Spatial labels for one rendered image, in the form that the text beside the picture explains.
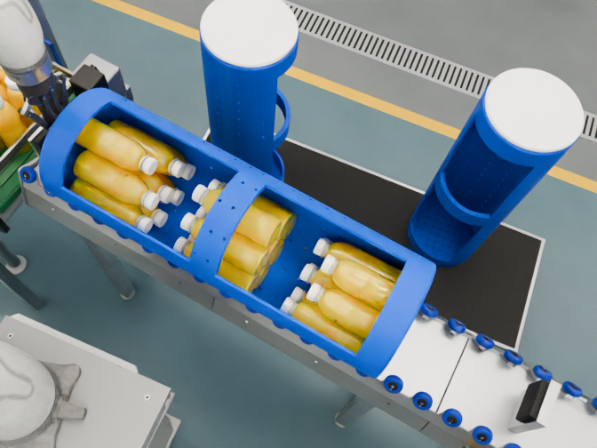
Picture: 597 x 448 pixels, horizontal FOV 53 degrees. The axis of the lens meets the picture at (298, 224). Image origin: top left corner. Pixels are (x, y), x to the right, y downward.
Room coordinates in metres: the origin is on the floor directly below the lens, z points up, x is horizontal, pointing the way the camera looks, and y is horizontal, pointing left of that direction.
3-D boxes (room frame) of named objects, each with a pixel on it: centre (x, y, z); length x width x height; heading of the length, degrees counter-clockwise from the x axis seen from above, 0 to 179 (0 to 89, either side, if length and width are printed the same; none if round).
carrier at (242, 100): (1.18, 0.24, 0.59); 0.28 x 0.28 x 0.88
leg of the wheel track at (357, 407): (0.31, -0.29, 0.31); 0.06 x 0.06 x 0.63; 70
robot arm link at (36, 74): (0.68, 0.58, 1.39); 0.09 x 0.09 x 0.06
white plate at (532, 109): (1.08, -0.59, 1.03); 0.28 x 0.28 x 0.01
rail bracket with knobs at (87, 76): (0.94, 0.64, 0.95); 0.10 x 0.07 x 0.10; 160
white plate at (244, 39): (1.18, 0.24, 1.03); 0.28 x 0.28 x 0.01
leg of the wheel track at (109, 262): (0.65, 0.63, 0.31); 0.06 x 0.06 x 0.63; 70
